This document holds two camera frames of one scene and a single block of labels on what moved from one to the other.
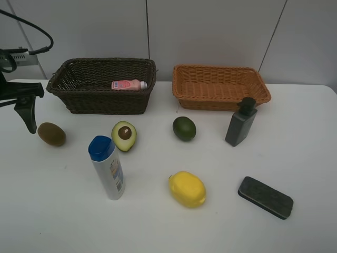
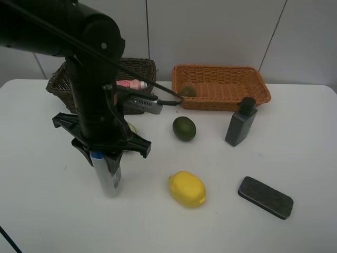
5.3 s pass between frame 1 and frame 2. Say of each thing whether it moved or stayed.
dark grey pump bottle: stayed
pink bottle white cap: stayed
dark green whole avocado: stayed
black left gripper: moved
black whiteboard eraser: stayed
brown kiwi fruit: moved
